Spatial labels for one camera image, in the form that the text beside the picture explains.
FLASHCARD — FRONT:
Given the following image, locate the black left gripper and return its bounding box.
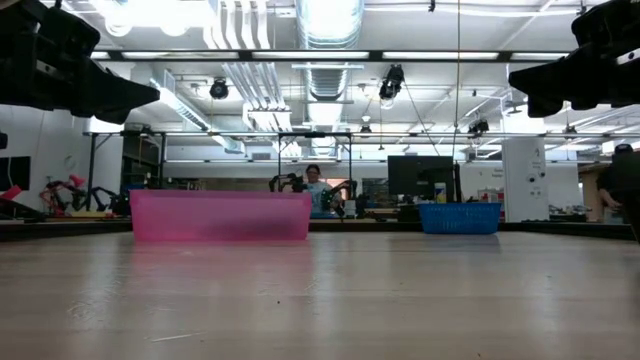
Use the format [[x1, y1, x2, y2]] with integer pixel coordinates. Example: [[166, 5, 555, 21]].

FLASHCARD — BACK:
[[0, 0, 161, 126]]

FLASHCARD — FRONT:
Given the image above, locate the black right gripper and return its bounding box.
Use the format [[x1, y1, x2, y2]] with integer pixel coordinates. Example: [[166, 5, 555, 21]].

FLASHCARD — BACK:
[[508, 0, 640, 119]]

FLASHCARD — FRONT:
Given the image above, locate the pink translucent plastic bin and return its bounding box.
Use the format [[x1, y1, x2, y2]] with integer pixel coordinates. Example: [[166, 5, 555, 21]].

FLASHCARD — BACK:
[[129, 189, 313, 243]]

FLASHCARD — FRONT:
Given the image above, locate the black shelf rack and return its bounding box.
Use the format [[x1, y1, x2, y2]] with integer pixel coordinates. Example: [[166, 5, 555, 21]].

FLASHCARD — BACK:
[[83, 129, 167, 214]]

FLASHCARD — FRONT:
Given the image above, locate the white pillar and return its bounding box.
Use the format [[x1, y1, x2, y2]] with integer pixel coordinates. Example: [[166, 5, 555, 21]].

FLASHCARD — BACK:
[[501, 137, 547, 223]]

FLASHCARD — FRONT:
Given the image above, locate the person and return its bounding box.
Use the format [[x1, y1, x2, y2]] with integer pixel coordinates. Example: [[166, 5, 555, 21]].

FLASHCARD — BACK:
[[303, 163, 335, 216], [596, 143, 635, 211]]

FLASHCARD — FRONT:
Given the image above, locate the black desktop monitor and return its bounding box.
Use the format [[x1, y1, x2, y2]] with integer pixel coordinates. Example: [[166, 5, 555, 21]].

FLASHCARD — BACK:
[[387, 155, 457, 198]]

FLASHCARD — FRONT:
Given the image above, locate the blue plastic slotted basket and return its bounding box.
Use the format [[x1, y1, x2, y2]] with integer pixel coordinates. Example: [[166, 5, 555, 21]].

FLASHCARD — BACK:
[[418, 202, 502, 235]]

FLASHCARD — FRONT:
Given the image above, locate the thin hanging cord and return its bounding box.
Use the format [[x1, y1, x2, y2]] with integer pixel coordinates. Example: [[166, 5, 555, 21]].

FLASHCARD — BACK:
[[451, 0, 462, 159]]

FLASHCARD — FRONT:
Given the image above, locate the black wall monitor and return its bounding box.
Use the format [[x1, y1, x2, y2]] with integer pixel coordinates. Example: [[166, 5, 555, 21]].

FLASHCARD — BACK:
[[0, 155, 32, 192]]

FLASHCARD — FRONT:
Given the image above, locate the black overhead frame bar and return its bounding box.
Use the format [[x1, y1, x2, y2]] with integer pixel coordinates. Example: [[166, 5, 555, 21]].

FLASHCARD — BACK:
[[89, 48, 571, 63]]

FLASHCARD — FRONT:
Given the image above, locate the black aluminium table frame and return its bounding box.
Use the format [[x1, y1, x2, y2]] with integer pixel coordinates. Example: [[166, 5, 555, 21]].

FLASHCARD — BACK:
[[0, 218, 635, 242]]

